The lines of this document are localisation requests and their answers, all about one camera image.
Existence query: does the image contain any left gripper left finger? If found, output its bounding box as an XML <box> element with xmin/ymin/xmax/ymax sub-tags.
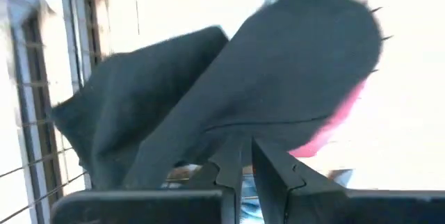
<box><xmin>187</xmin><ymin>136</ymin><xmax>245</xmax><ymax>224</ymax></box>

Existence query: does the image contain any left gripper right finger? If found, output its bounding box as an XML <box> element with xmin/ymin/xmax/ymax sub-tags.
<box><xmin>251</xmin><ymin>136</ymin><xmax>349</xmax><ymax>224</ymax></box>

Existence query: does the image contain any blue striped shirt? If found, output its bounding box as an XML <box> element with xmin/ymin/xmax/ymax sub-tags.
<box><xmin>241</xmin><ymin>174</ymin><xmax>261</xmax><ymax>224</ymax></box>

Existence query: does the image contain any maroon cloth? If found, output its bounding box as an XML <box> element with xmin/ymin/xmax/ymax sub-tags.
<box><xmin>287</xmin><ymin>79</ymin><xmax>368</xmax><ymax>159</ymax></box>

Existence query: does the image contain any black cloth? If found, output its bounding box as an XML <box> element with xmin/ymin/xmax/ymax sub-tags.
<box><xmin>51</xmin><ymin>0</ymin><xmax>384</xmax><ymax>191</ymax></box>

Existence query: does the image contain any black wire basket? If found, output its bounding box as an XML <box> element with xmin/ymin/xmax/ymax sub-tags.
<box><xmin>0</xmin><ymin>0</ymin><xmax>396</xmax><ymax>224</ymax></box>

